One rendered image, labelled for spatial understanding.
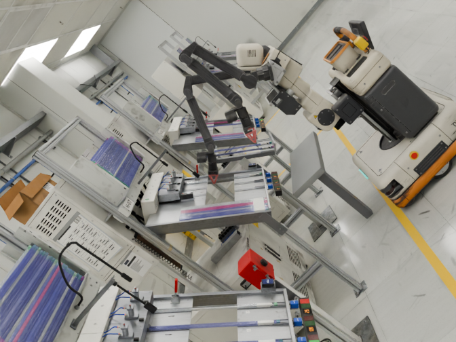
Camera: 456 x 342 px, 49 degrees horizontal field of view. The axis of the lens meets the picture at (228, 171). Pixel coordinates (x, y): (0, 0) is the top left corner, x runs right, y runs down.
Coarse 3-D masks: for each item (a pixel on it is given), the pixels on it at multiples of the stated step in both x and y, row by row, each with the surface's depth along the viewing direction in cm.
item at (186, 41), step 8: (176, 32) 940; (176, 40) 870; (184, 40) 884; (184, 48) 875; (192, 56) 884; (224, 56) 890; (232, 56) 883; (224, 80) 894; (232, 80) 897; (256, 88) 936; (216, 96) 908
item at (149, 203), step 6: (156, 174) 339; (162, 174) 338; (150, 180) 330; (156, 180) 328; (150, 186) 320; (156, 186) 319; (150, 192) 310; (156, 192) 309; (144, 198) 302; (150, 198) 301; (156, 198) 306; (144, 204) 297; (150, 204) 297; (156, 204) 303; (144, 210) 299; (150, 210) 299; (156, 210) 301; (144, 216) 300
